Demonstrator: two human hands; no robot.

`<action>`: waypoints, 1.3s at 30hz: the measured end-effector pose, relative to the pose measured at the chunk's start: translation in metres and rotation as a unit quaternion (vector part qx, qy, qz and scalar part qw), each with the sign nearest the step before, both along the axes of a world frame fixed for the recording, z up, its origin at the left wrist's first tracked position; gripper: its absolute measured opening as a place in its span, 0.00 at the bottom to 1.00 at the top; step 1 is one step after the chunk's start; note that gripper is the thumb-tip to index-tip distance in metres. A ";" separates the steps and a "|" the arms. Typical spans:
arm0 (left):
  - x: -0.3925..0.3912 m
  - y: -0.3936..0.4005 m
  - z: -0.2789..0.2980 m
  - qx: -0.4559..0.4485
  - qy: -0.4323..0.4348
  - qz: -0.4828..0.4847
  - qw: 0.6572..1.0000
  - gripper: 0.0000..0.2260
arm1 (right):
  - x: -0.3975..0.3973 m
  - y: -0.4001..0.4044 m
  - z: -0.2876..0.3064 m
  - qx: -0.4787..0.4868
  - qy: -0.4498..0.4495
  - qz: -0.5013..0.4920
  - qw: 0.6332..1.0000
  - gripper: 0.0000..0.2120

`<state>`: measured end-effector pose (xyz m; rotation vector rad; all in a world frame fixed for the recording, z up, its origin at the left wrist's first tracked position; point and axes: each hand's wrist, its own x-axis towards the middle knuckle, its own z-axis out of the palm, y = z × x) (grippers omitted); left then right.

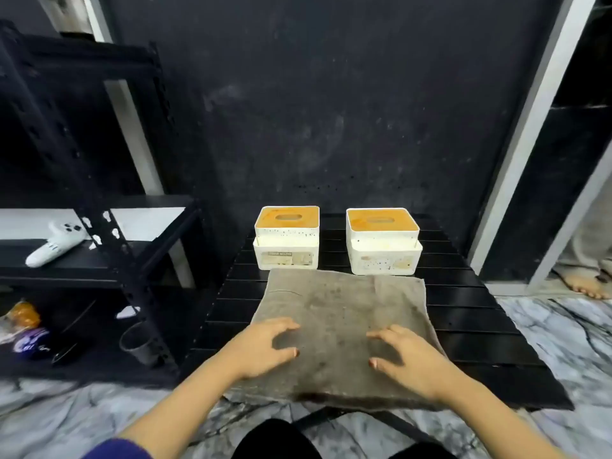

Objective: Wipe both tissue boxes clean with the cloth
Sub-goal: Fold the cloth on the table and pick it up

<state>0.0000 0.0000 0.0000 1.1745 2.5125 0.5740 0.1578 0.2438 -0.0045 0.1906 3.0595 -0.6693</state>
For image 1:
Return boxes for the person's left hand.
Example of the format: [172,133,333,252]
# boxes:
[217,317,301,381]

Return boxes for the person's right hand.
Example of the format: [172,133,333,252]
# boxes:
[365,324,458,402]

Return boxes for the grey cleaning cloth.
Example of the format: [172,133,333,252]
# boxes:
[224,268,448,412]

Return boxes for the person's right forearm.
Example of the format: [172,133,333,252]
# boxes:
[432,372,570,459]

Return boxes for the person's left forearm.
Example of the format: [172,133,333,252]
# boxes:
[119,351,249,459]

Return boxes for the person's black trousers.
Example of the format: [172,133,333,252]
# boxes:
[231,418,455,459]

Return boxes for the person's purple sweater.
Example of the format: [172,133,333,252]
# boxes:
[93,437,154,459]

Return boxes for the grey metal cup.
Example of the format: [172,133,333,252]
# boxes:
[119,321,161,368]

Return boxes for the black metal shelf rack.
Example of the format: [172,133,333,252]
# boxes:
[0,18,211,378]

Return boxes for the white board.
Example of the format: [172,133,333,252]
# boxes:
[0,207,187,242]

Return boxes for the white handheld controller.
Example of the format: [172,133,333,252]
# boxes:
[24,220,87,269]

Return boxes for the orange snack packet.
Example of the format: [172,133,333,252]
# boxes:
[0,300,41,345]

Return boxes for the black table leg frame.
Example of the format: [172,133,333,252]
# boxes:
[291,405,431,445]

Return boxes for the white frame post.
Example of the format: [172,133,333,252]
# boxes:
[36,0,197,288]

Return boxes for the white door frame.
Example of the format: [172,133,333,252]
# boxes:
[467,0,612,297]

